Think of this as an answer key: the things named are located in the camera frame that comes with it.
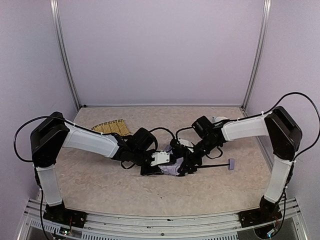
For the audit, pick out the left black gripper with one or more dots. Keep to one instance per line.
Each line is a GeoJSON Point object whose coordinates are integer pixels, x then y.
{"type": "Point", "coordinates": [149, 170]}

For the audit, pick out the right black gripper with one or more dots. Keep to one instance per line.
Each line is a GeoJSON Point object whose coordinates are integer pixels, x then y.
{"type": "Point", "coordinates": [188, 164]}

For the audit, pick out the lilac folding umbrella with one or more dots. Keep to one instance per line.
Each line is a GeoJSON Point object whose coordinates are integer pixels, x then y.
{"type": "Point", "coordinates": [178, 167]}

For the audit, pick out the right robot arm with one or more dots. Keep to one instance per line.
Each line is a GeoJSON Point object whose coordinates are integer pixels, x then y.
{"type": "Point", "coordinates": [285, 136]}

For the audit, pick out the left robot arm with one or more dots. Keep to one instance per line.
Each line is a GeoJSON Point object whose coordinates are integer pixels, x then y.
{"type": "Point", "coordinates": [56, 134]}

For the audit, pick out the light blue ceramic mug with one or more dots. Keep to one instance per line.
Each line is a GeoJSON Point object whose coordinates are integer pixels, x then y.
{"type": "Point", "coordinates": [218, 119]}

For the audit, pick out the woven bamboo tray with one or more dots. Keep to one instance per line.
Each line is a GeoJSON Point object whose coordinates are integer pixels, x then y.
{"type": "Point", "coordinates": [115, 126]}

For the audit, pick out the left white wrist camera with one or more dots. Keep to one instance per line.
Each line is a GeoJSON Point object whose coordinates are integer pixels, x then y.
{"type": "Point", "coordinates": [159, 158]}

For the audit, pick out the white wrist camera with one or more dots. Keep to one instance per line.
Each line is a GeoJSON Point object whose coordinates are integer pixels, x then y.
{"type": "Point", "coordinates": [181, 143]}
{"type": "Point", "coordinates": [159, 158]}

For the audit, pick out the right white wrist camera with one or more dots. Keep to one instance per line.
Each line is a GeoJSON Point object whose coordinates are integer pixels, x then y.
{"type": "Point", "coordinates": [181, 143]}

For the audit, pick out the front aluminium rail base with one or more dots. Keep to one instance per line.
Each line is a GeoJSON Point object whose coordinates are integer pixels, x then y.
{"type": "Point", "coordinates": [219, 226]}

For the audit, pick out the right aluminium frame post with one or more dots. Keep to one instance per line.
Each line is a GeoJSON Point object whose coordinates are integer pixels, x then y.
{"type": "Point", "coordinates": [258, 53]}

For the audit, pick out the aluminium frame post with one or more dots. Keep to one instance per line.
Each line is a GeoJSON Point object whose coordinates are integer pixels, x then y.
{"type": "Point", "coordinates": [258, 53]}
{"type": "Point", "coordinates": [63, 53]}

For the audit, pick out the left aluminium frame post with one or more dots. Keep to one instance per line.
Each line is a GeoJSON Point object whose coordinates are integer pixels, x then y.
{"type": "Point", "coordinates": [63, 53]}

